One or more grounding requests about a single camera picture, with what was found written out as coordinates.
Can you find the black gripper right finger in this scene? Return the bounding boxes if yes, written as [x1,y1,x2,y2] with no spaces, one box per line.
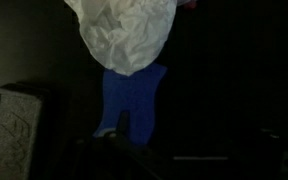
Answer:
[226,113,269,165]

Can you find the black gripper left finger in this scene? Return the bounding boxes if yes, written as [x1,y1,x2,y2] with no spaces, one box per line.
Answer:
[116,110,132,140]

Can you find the blue sponge cloth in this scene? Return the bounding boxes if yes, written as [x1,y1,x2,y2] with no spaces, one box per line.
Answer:
[92,62,169,147]

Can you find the white plastic bag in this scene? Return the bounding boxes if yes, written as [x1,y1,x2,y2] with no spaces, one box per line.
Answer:
[63,0,178,77]

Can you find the black felt whiteboard eraser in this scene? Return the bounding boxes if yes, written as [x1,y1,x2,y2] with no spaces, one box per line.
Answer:
[0,83,47,180]

